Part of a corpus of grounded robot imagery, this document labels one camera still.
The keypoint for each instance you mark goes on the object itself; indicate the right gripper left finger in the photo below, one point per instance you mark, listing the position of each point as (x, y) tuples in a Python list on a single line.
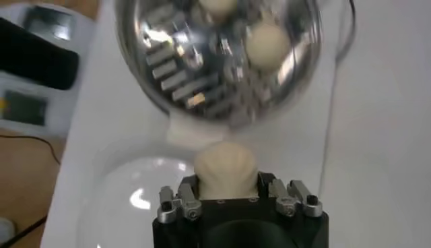
[(190, 205)]

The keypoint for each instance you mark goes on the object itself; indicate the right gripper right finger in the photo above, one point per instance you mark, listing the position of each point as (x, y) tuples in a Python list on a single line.
[(289, 202)]

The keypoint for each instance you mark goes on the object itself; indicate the white steamed baozi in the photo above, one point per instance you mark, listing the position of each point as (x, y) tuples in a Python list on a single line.
[(219, 6), (225, 168), (267, 47)]

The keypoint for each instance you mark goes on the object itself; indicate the stainless steel steamer basket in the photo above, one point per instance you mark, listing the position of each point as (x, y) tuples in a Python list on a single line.
[(188, 84)]

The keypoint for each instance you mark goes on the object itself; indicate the large white plate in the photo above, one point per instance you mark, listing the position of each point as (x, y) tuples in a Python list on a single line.
[(118, 202)]

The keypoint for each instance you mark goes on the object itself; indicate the white black robot body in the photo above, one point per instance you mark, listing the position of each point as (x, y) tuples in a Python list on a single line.
[(33, 57)]

